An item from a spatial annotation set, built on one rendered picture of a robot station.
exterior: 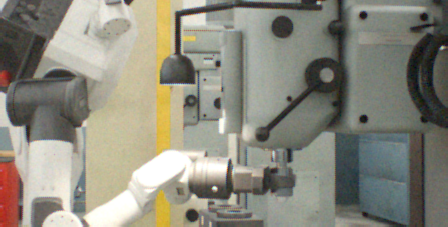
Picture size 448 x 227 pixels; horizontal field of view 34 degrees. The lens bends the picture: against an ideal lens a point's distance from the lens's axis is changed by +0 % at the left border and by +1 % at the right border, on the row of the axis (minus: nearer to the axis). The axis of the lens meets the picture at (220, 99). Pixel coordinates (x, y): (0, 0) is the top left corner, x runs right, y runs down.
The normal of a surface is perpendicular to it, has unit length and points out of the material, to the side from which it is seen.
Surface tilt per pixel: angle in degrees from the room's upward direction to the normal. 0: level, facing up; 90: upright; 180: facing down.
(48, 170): 75
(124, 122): 90
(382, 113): 90
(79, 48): 59
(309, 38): 90
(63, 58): 95
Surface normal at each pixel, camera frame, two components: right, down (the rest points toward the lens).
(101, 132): 0.22, -0.02
